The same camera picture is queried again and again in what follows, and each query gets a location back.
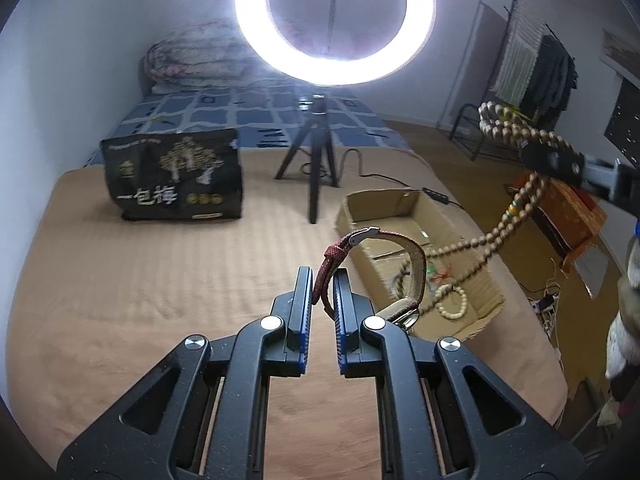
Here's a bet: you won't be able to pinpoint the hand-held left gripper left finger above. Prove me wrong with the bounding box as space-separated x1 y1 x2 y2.
57 266 315 480

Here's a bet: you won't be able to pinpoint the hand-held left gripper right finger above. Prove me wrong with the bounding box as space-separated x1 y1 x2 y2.
332 269 586 480

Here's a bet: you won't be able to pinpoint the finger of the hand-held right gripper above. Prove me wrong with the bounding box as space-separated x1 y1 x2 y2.
520 141 618 192

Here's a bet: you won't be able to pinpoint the brown wooden bead necklace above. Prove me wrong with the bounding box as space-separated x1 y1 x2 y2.
392 101 576 313

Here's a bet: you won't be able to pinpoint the wristwatch with woven strap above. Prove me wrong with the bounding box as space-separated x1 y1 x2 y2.
314 226 431 335

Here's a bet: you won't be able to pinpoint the cream bead bracelet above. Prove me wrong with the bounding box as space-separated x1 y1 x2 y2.
434 284 469 321

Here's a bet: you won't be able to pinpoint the cardboard box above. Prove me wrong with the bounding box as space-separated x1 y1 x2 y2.
334 187 506 341

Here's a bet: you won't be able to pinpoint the dark hanging clothes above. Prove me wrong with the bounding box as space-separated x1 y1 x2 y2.
520 35 576 126

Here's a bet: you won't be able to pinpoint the black clothes rack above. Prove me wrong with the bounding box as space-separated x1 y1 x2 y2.
447 0 581 161

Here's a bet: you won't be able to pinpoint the white fringed scarf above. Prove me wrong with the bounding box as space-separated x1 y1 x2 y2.
492 0 546 103

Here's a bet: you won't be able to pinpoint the black tripod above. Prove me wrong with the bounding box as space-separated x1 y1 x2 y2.
274 94 346 225

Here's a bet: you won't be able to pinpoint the pale crumpled cloth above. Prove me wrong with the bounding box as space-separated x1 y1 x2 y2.
605 260 640 381

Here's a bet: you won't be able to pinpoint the black snack bag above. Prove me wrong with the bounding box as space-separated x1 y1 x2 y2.
100 128 244 222

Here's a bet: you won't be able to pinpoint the blue patterned bedsheet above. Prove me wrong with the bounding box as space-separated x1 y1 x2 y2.
82 77 416 168

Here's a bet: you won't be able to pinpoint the folded floral quilt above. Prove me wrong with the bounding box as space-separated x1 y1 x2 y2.
142 19 261 95

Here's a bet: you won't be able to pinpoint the dark wall poster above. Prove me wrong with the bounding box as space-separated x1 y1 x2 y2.
602 77 640 153

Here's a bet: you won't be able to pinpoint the black power cable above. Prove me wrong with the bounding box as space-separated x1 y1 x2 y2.
340 149 463 207

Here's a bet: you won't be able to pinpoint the framed wall picture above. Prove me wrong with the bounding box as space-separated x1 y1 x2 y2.
600 27 640 81

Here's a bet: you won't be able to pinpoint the white ring light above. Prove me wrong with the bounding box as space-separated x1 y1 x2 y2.
235 0 436 86

